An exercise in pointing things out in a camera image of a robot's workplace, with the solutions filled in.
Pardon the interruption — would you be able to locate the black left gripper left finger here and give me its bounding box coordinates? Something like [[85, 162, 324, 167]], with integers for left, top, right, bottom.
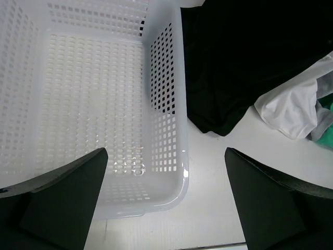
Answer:
[[1, 148, 108, 249]]

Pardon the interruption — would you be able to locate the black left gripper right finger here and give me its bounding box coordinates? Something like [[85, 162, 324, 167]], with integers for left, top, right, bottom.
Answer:
[[224, 148, 332, 249]]

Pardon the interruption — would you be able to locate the white tank top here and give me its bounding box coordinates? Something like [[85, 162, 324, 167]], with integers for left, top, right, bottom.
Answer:
[[254, 54, 332, 140]]

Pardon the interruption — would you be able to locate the black tank top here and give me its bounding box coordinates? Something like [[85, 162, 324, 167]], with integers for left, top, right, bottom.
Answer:
[[181, 1, 332, 136]]

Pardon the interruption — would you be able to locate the green tank top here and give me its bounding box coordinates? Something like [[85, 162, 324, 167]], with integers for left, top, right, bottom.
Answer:
[[316, 94, 332, 148]]

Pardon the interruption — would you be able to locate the grey tank top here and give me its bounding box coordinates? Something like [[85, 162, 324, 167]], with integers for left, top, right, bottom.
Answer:
[[309, 71, 332, 141]]

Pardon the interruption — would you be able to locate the white perforated plastic basket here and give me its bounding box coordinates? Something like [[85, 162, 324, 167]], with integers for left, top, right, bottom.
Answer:
[[1, 0, 189, 220]]

